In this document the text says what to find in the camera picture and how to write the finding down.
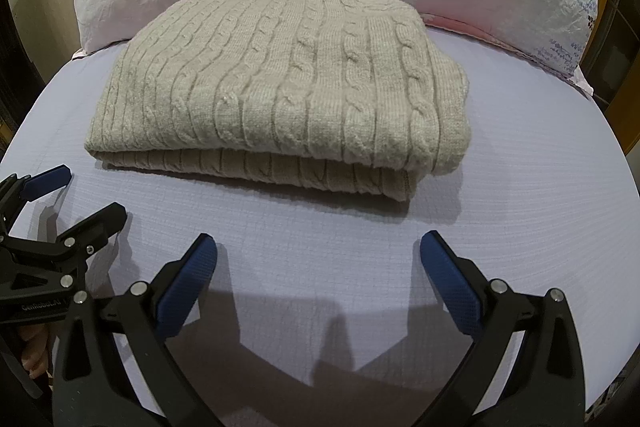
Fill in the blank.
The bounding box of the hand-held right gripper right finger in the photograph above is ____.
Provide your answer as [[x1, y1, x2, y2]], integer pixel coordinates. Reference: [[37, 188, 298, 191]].
[[419, 230, 587, 427]]

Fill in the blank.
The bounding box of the beige cable-knit sweater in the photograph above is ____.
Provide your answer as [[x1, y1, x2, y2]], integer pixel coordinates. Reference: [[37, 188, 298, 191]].
[[82, 0, 473, 202]]

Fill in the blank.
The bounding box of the wooden headboard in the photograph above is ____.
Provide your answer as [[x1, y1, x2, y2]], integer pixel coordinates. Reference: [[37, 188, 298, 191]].
[[580, 0, 640, 120]]

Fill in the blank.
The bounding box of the lavender bed sheet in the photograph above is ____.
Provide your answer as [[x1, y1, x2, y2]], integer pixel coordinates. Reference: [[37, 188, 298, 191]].
[[0, 24, 640, 427]]

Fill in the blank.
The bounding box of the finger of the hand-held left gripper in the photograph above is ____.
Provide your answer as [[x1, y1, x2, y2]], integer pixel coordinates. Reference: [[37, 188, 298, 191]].
[[0, 164, 72, 235], [52, 202, 128, 265]]

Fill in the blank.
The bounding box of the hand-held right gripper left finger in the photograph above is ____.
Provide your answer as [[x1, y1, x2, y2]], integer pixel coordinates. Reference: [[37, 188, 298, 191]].
[[52, 233, 221, 427]]

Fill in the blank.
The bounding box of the person's left hand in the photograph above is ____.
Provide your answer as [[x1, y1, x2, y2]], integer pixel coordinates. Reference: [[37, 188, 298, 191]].
[[19, 322, 55, 380]]

